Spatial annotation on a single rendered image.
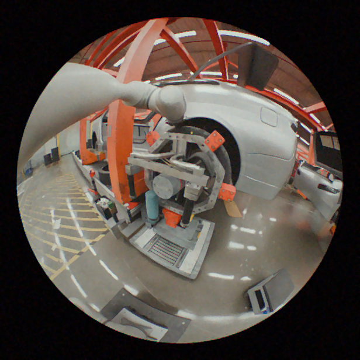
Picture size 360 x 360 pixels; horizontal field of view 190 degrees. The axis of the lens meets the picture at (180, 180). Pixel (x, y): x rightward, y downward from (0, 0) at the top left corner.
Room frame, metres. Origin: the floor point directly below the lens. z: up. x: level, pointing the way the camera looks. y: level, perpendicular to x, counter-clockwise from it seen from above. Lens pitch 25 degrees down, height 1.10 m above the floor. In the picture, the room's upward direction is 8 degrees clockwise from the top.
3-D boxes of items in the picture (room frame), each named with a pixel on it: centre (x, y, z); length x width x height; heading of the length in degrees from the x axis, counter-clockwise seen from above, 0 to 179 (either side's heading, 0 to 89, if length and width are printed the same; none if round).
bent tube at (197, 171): (0.43, -0.03, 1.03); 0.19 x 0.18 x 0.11; 157
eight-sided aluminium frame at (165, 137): (0.58, 0.02, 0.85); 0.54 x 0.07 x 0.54; 67
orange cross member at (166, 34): (1.93, -0.03, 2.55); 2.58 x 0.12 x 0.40; 157
